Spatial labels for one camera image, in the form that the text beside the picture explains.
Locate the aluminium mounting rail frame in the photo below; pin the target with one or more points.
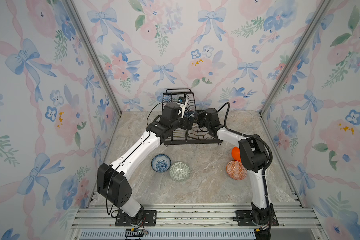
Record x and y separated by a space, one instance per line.
199 222

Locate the orange bowl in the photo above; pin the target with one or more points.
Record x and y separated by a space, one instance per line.
236 154

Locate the red patterned bowl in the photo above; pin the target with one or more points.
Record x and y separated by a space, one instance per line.
236 171

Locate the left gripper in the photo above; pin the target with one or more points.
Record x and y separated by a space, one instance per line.
185 126

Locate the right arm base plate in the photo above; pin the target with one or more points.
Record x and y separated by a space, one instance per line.
245 218

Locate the left corner aluminium profile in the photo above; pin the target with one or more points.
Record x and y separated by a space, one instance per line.
83 34

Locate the blue floral bowl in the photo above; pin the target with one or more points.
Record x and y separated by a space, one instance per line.
161 163

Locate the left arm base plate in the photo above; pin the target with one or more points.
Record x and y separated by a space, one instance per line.
146 218

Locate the right corner aluminium profile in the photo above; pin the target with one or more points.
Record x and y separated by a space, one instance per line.
318 16

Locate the dark blue patterned bowl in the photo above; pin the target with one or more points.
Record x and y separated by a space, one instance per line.
190 114

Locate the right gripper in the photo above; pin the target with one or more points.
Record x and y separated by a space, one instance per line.
200 115

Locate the corner aluminium profile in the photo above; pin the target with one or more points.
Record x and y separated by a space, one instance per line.
83 34
318 16

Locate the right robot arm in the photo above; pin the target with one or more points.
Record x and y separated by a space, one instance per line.
256 157

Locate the green patterned bowl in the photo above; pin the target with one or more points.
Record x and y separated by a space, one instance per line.
180 172

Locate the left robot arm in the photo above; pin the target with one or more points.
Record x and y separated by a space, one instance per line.
113 179

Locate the black wire dish rack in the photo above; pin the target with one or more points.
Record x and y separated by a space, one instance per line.
191 134

